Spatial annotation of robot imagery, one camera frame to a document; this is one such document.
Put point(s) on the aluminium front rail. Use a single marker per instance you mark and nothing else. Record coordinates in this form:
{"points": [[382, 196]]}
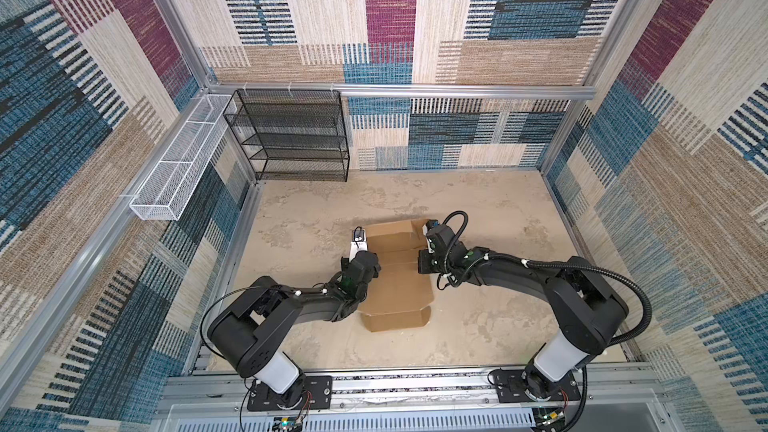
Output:
{"points": [[619, 397]]}

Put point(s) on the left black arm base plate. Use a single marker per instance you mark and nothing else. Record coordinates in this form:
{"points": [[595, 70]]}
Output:
{"points": [[311, 392]]}

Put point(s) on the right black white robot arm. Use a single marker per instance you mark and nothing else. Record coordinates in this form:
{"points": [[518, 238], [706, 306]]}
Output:
{"points": [[594, 308]]}

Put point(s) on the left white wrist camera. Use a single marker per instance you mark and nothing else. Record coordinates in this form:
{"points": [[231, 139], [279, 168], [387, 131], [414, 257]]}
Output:
{"points": [[358, 242]]}

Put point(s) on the brown cardboard box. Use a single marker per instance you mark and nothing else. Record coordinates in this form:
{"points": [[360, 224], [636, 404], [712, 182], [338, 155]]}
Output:
{"points": [[400, 297]]}

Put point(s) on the white wire mesh basket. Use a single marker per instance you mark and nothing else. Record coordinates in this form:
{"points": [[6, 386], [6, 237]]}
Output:
{"points": [[165, 194]]}

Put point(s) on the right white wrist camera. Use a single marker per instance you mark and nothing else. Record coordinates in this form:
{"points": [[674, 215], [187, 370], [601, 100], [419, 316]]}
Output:
{"points": [[434, 234]]}

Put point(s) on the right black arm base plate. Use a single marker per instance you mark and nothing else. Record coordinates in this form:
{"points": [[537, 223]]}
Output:
{"points": [[528, 385]]}

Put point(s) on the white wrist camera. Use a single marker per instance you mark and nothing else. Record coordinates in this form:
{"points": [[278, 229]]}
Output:
{"points": [[434, 234], [358, 242]]}

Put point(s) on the black wire shelf rack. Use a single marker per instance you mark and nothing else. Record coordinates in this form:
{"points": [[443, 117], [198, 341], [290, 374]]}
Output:
{"points": [[291, 134]]}

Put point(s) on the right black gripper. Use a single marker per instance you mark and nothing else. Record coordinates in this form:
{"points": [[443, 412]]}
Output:
{"points": [[423, 262]]}

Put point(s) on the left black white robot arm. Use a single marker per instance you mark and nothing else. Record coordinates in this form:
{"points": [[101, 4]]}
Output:
{"points": [[249, 332]]}

